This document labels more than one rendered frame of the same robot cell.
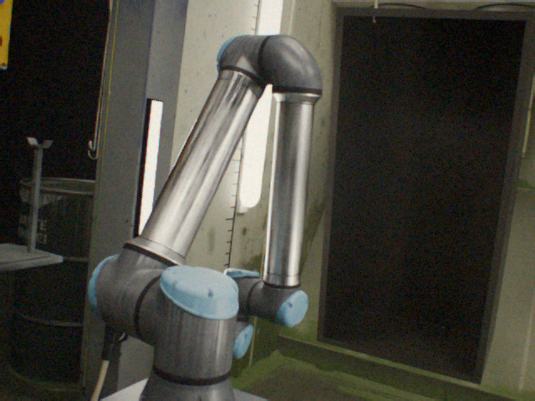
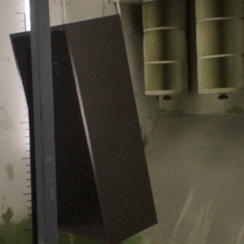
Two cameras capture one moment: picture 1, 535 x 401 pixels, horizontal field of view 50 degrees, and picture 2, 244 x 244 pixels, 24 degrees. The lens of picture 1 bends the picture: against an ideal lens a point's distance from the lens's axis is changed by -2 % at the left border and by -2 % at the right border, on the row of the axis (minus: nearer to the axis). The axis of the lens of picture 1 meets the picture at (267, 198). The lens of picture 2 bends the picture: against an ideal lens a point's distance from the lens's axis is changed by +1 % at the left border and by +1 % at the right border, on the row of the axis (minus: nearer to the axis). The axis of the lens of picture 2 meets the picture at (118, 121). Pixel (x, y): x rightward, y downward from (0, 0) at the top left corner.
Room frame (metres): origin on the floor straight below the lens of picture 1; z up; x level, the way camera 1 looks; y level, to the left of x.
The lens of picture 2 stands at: (-0.81, -2.14, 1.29)
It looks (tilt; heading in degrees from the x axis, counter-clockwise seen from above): 3 degrees down; 26
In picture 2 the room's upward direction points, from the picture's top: 2 degrees counter-clockwise
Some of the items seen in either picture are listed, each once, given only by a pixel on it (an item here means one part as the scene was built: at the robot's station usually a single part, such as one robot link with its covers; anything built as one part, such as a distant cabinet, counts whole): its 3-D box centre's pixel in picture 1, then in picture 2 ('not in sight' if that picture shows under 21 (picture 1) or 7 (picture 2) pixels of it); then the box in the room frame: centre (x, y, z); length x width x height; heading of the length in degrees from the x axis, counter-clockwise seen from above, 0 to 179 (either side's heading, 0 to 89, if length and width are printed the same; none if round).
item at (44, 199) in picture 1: (76, 276); not in sight; (2.68, 0.86, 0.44); 0.59 x 0.58 x 0.89; 44
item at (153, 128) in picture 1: (145, 194); not in sight; (1.90, 0.40, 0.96); 0.06 x 0.02 x 0.63; 153
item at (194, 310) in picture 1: (193, 317); not in sight; (1.07, 0.11, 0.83); 0.17 x 0.15 x 0.18; 52
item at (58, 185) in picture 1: (84, 189); not in sight; (2.68, 0.87, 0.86); 0.54 x 0.54 x 0.01
